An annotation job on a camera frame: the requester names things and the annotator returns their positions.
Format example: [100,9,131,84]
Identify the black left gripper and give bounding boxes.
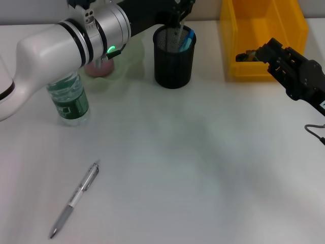
[118,0,197,39]

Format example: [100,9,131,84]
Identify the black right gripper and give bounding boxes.
[255,37,325,115]

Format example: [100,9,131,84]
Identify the transparent plastic ruler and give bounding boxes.
[176,17,188,48]

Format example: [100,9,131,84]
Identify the blue scissors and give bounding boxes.
[167,28,197,69]

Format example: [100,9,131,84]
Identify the green plastic wrapper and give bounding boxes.
[235,49,260,63]

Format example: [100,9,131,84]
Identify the pink toy peach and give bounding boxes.
[84,59,115,78]

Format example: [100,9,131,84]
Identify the clear bottle with green label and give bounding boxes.
[45,70,91,127]

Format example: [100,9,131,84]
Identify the black mesh pen cup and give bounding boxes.
[152,23,197,89]

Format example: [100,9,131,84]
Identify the clear silver ballpoint pen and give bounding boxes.
[48,159,101,239]

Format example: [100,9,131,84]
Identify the yellow plastic storage bin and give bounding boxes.
[219,0,309,82]

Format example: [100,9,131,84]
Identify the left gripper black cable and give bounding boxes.
[106,44,128,61]

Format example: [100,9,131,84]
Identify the right gripper grey cable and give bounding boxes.
[304,123,325,146]

